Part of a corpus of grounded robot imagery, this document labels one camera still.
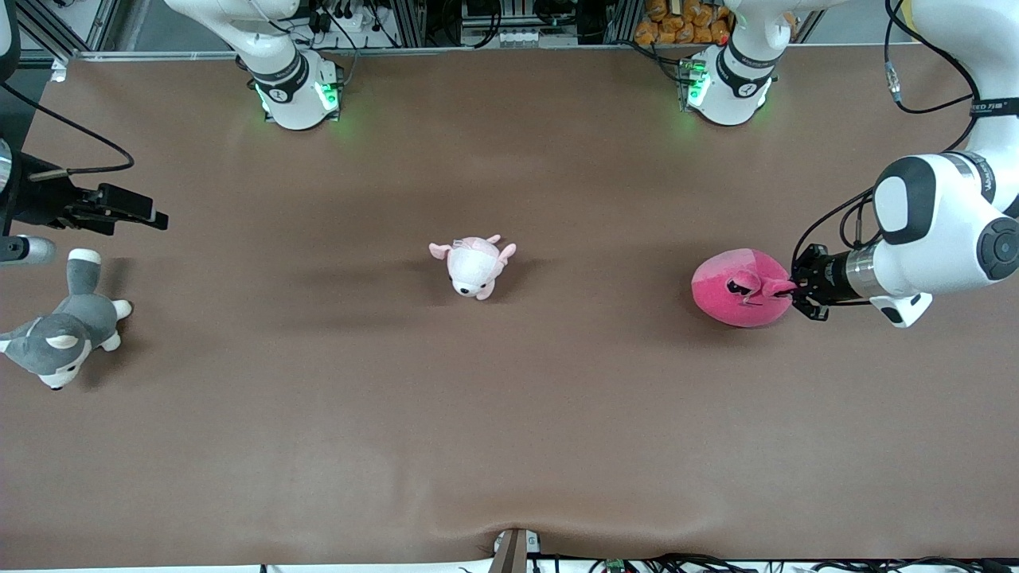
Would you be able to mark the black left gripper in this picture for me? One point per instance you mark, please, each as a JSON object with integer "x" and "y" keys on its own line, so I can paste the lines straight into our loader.
{"x": 817, "y": 278}

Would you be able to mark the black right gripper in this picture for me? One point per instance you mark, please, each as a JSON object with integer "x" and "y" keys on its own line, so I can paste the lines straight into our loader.
{"x": 40, "y": 205}

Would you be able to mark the pink round plush toy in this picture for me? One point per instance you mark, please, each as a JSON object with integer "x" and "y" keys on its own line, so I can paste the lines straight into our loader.
{"x": 732, "y": 309}

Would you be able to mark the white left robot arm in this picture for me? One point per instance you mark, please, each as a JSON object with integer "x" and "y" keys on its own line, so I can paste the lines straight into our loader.
{"x": 947, "y": 231}

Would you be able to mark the grey white plush husky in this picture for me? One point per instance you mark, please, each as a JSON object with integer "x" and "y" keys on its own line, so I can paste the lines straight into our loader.
{"x": 76, "y": 318}

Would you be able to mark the orange packaged items pile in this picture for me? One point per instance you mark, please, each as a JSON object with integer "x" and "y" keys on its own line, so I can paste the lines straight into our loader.
{"x": 677, "y": 28}

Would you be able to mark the white pink plush puppy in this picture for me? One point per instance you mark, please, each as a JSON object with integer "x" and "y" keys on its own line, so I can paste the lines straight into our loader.
{"x": 471, "y": 270}

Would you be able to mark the small green circuit board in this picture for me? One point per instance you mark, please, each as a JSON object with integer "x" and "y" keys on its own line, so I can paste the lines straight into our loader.
{"x": 614, "y": 566}

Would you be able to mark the white power strip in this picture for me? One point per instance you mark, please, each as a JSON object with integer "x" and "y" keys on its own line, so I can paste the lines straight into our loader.
{"x": 525, "y": 37}

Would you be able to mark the aluminium frame struts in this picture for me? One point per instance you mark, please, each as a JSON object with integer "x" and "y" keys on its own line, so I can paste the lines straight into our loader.
{"x": 95, "y": 24}

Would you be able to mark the brown camera mount post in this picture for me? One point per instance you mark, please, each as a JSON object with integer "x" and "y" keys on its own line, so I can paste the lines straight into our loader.
{"x": 509, "y": 557}

